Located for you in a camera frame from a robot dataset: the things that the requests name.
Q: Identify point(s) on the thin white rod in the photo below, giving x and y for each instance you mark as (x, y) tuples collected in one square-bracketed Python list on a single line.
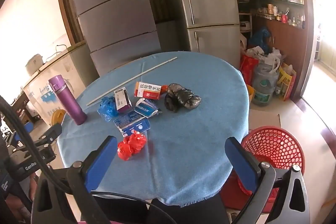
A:
[(147, 72)]

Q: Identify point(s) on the black plastic bag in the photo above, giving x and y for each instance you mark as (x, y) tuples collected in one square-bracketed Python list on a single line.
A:
[(181, 100)]

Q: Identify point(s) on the yellow fan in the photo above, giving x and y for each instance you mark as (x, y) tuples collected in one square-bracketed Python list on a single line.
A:
[(57, 116)]

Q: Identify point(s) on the white purple medicine box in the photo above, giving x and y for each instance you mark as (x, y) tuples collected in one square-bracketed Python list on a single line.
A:
[(122, 99)]

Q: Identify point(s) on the wooden shelf cabinet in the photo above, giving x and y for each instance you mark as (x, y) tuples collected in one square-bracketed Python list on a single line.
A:
[(286, 35)]

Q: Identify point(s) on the purple thermos bottle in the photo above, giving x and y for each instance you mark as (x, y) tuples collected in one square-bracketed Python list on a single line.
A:
[(68, 103)]

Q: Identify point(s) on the grey three-door fridge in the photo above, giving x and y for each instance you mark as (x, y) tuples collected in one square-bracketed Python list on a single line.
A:
[(113, 11)]

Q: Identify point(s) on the red plastic basket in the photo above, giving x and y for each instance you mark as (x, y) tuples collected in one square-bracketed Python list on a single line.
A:
[(275, 148)]

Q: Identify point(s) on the small white cooker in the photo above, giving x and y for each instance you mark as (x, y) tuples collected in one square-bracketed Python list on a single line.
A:
[(244, 25)]

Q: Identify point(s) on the blue white box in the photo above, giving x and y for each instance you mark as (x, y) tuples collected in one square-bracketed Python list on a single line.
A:
[(145, 108), (131, 123)]

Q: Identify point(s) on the red plastic bag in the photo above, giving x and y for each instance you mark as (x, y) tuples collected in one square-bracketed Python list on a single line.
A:
[(131, 145)]

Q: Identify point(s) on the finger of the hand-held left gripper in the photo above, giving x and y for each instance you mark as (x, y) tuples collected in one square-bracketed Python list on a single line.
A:
[(52, 132)]

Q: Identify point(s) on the white plastic bag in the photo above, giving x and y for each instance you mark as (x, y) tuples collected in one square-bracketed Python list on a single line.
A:
[(273, 54)]

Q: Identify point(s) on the white chest freezer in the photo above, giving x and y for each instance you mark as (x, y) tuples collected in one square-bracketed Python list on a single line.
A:
[(47, 87)]

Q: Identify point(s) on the yellow bucket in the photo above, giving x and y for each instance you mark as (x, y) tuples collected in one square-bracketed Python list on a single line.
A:
[(250, 94)]

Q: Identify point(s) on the large clear water jug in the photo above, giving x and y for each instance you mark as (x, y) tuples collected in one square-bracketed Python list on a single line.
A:
[(263, 85)]

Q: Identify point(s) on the white rice cooker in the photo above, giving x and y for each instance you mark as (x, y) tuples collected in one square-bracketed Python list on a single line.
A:
[(34, 64)]

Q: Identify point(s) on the yellow shopping bag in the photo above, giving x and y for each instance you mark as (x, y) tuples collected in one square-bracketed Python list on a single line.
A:
[(286, 79)]

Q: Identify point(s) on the blue tablecloth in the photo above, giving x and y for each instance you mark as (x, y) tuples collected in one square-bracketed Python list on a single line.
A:
[(183, 134)]

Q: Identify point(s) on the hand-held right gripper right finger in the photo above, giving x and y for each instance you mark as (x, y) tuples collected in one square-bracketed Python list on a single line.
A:
[(241, 161)]

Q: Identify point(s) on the orange white medicine box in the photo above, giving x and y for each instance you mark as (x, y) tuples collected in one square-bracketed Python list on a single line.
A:
[(147, 90)]

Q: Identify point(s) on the orange wrapper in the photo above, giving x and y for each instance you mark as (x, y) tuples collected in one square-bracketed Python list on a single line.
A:
[(164, 88)]

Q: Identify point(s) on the large blue plastic bag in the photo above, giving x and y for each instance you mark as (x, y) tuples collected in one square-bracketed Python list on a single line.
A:
[(260, 37)]

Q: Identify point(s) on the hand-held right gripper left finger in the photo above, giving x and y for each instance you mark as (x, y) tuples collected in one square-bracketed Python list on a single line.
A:
[(103, 155)]

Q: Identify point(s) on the red shopping bag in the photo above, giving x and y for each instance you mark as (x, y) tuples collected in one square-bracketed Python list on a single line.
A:
[(248, 67)]

